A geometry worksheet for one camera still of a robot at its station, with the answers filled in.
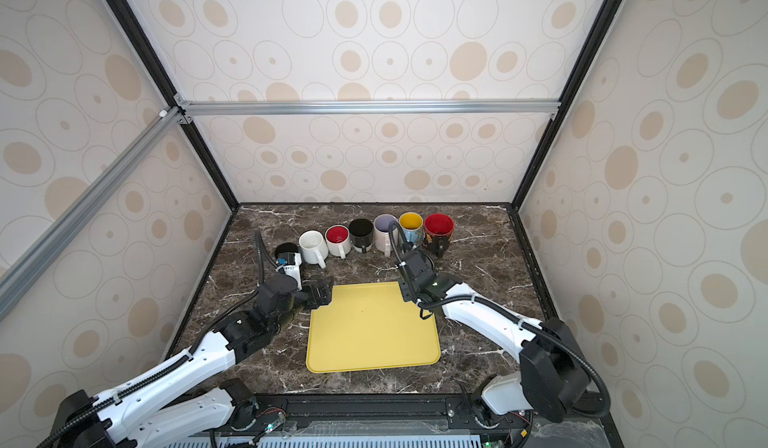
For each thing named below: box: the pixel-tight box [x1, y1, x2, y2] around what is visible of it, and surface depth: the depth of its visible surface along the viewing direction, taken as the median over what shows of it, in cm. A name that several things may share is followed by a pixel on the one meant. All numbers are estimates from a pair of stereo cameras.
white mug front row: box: [324, 224, 352, 259], surface depth 104 cm
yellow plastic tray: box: [306, 282, 441, 373], surface depth 88 cm
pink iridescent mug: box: [373, 214, 399, 257], surface depth 102 cm
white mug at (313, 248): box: [298, 230, 329, 269], surface depth 101 cm
